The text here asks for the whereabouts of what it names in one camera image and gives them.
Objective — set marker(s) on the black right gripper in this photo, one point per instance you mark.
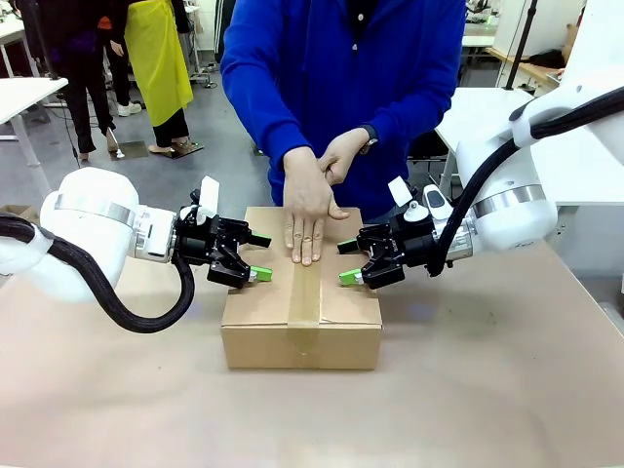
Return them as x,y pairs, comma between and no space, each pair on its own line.
414,241

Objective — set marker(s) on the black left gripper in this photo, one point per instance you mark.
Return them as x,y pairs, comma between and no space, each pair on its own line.
195,241

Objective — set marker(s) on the brown packing tape strip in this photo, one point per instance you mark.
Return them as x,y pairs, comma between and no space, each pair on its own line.
304,302

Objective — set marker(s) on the large brown cardboard box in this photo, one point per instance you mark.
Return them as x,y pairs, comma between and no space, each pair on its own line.
258,341

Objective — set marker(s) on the person's right forearm blue sleeve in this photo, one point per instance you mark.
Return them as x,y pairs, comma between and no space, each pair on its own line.
265,122

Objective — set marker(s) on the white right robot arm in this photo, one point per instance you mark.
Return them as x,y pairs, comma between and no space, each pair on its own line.
512,219

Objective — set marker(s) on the person's left forearm blue sleeve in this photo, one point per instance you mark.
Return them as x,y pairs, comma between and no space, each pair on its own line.
414,117

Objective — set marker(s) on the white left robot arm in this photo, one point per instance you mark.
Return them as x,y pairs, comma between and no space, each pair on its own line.
92,234

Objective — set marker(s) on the small printed cardboard box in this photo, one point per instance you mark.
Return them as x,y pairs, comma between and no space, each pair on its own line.
19,210

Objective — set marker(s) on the person's right hand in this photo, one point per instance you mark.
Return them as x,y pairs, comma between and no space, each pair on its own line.
307,205

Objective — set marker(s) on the person's left hand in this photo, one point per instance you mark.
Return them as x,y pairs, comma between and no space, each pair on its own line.
343,156

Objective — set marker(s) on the dark floor mat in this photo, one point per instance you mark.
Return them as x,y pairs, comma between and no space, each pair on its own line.
131,149
187,150

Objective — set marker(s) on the dark wristwatch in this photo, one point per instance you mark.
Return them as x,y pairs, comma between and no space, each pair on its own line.
370,139

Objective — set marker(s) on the person in blue jacket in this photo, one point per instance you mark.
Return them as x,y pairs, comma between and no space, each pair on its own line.
341,73

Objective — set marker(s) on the person in yellow apron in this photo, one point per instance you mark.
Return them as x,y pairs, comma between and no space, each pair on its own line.
161,63

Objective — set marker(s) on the person with white shoes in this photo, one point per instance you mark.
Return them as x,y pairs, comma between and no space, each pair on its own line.
122,78

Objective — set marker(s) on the white rounded table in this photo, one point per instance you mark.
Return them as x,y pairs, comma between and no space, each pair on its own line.
585,170

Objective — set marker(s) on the person in black clothes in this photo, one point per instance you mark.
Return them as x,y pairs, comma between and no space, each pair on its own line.
85,73

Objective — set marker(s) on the wooden table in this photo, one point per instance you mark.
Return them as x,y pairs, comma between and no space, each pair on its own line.
531,70

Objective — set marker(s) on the white rectangular table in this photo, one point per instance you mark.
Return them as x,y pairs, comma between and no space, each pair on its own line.
24,95

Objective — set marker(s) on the black tripod stand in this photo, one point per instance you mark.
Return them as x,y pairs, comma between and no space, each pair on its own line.
524,34

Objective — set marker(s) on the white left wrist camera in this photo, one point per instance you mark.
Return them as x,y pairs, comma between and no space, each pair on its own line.
210,195

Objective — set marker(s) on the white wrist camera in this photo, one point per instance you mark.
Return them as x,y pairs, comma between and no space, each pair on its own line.
400,191
210,195

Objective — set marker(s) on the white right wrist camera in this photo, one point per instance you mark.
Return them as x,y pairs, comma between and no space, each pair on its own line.
400,191

